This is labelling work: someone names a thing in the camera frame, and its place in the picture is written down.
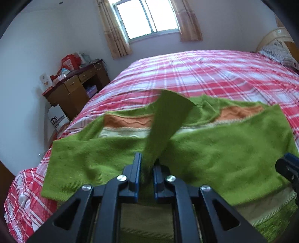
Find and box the cream and orange headboard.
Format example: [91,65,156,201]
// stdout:
[256,27,299,55]

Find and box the bed with red plaid sheet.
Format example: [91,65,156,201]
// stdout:
[5,50,299,243]

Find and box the white paper bag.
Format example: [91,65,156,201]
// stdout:
[47,105,70,132]

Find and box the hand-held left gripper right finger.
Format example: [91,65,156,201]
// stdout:
[152,164,268,243]

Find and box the green towel with orange stripe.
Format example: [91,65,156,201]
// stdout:
[41,89,299,243]

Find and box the beige curtain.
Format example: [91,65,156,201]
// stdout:
[97,0,132,59]
[179,0,203,43]

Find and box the brown wooden desk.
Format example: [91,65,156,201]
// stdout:
[42,59,111,121]

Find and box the patterned pillow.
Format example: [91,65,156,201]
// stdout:
[259,41,299,70]

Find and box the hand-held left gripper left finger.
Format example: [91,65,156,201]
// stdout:
[27,153,142,243]

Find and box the window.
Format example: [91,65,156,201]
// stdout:
[110,0,180,44]

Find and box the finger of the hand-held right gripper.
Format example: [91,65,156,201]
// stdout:
[275,153,299,187]

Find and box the white picture card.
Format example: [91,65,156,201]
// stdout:
[40,74,51,91]

